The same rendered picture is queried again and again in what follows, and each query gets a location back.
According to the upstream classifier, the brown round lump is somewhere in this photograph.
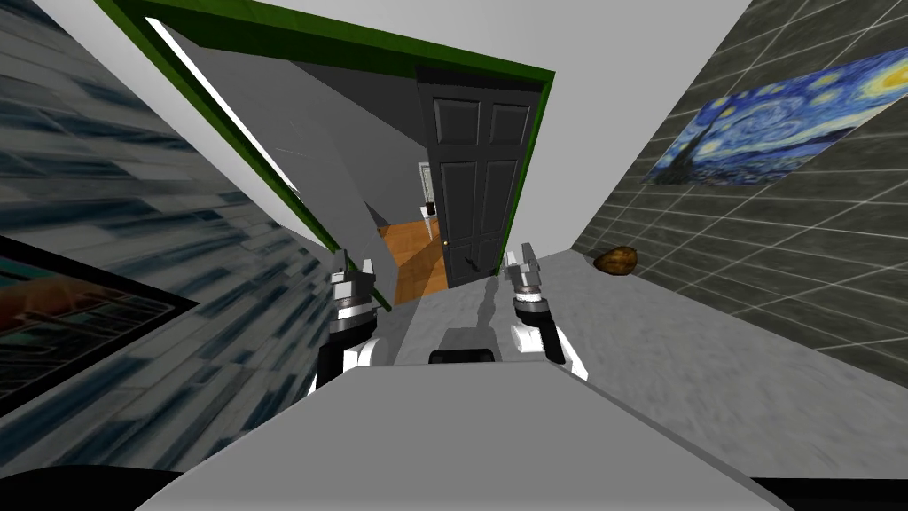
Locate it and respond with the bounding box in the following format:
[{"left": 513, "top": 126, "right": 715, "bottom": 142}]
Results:
[{"left": 592, "top": 245, "right": 639, "bottom": 277}]

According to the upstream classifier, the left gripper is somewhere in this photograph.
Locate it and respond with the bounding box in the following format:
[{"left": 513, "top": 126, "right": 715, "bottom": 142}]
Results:
[{"left": 331, "top": 248, "right": 377, "bottom": 303}]

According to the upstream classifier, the blue starry night painting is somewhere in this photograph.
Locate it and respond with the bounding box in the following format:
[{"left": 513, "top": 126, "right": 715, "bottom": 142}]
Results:
[{"left": 641, "top": 45, "right": 908, "bottom": 188}]

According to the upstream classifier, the black panelled door leaf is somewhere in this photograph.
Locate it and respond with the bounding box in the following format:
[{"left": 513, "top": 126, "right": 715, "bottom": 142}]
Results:
[{"left": 415, "top": 67, "right": 545, "bottom": 290}]

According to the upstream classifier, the black framed picture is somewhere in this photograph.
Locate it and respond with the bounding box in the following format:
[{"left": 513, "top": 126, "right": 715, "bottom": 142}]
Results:
[{"left": 0, "top": 233, "right": 200, "bottom": 420}]

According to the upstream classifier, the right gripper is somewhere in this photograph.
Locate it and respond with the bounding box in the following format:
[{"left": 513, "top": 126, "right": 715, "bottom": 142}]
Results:
[{"left": 503, "top": 241, "right": 544, "bottom": 296}]

